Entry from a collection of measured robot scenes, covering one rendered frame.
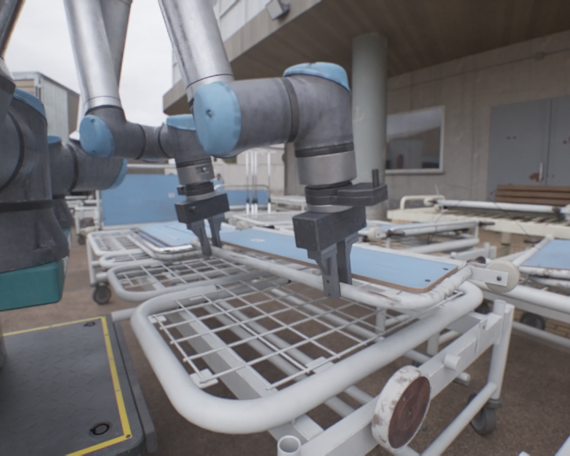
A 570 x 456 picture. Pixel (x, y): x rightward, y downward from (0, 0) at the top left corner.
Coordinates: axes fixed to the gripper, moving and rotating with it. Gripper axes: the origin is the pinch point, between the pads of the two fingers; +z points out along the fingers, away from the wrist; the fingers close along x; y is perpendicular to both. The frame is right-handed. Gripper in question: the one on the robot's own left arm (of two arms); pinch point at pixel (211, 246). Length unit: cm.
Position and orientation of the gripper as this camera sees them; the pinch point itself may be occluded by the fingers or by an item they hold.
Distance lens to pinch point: 84.6
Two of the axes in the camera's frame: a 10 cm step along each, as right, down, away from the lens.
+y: 6.9, 1.1, -7.1
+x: 7.1, -2.9, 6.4
